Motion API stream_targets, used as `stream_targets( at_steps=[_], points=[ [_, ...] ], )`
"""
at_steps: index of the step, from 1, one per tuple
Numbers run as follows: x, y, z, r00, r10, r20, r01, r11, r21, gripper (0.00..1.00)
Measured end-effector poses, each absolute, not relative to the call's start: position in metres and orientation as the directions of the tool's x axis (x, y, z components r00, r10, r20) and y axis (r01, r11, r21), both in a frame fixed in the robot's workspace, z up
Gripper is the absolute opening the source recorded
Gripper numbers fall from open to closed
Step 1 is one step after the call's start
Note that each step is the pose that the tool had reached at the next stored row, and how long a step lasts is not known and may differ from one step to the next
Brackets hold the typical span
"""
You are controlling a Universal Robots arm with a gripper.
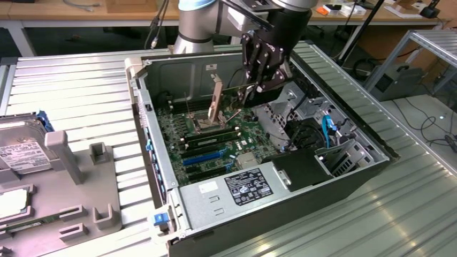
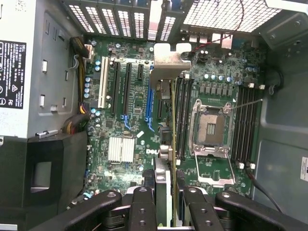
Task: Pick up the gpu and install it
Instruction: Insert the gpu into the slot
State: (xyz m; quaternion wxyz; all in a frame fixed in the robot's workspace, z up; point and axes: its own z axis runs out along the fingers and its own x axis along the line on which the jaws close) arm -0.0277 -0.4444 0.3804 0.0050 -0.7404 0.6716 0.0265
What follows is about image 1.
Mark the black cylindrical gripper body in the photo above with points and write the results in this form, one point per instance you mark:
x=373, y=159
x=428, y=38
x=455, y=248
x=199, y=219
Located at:
x=289, y=29

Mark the green graphics card black cooler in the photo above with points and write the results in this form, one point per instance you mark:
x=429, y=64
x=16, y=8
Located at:
x=268, y=97

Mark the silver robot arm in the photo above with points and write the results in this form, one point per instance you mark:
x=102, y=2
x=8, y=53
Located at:
x=195, y=26

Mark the orange and black box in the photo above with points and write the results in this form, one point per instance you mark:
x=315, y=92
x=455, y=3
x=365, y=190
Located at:
x=323, y=10

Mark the metal disk bay cage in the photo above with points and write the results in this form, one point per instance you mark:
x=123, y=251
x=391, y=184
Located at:
x=303, y=104

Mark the white box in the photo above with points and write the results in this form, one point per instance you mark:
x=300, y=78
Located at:
x=352, y=10

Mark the black tripod pole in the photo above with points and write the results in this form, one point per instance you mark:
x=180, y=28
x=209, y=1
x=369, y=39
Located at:
x=361, y=26

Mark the green Dell motherboard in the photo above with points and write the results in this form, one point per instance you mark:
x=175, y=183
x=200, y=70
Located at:
x=247, y=128

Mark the metal socket locking lever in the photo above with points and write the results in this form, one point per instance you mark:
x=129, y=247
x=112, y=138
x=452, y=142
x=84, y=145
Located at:
x=187, y=103

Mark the CPU socket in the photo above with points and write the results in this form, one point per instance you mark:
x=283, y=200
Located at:
x=200, y=124

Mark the installed RAM stick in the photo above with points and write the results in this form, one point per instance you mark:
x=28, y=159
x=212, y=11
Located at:
x=213, y=140

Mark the silver chipset heatsink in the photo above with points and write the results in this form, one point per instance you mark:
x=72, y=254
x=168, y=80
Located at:
x=247, y=160

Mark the brown cardboard box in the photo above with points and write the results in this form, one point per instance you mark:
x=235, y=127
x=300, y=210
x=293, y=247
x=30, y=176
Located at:
x=407, y=4

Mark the grey metal box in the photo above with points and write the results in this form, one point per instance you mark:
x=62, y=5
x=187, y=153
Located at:
x=400, y=85

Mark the black expansion slot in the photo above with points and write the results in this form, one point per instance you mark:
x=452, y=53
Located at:
x=197, y=152
x=208, y=174

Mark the black desk device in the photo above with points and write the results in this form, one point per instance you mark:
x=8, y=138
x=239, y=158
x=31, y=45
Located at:
x=431, y=12

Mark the long wooden desk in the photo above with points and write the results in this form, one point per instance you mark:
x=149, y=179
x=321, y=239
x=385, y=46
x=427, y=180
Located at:
x=107, y=14

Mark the silver power supply unit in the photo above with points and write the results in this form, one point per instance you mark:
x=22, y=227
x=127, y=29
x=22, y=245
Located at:
x=207, y=211

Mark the blue case latch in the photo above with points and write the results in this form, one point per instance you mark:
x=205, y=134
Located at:
x=160, y=219

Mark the blue disk carrier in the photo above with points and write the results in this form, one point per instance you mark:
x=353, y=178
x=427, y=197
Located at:
x=44, y=120

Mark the open black PC case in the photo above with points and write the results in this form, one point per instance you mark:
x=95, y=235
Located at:
x=200, y=246

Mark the silver hard disk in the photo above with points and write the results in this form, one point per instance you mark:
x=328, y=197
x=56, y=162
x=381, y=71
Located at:
x=22, y=158

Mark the grey parts rack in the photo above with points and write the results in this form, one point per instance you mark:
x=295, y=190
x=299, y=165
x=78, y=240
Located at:
x=54, y=198

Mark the silver CPU chip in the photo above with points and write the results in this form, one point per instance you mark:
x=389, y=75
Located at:
x=11, y=204

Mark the green RAM stick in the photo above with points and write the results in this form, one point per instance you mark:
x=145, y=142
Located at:
x=28, y=224

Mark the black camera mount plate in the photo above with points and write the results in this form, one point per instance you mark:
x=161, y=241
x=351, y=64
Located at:
x=259, y=18

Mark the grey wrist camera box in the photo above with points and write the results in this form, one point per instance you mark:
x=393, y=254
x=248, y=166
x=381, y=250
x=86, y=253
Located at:
x=237, y=21

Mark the aluminium profile frame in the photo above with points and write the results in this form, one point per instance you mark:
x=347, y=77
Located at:
x=439, y=40

